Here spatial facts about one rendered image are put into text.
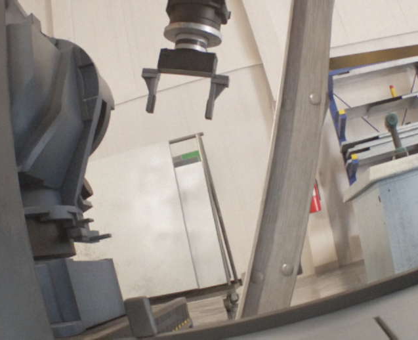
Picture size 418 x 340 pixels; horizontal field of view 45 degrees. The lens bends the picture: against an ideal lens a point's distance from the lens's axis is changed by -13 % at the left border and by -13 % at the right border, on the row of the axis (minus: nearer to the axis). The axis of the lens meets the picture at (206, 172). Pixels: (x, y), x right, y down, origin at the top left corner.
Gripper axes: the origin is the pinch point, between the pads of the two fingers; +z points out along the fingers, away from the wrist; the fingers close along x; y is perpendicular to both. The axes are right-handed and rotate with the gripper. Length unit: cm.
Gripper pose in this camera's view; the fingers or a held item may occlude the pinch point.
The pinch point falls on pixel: (180, 106)
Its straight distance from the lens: 127.0
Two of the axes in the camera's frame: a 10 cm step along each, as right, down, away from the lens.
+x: 9.8, 1.3, -1.3
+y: -1.1, -1.4, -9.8
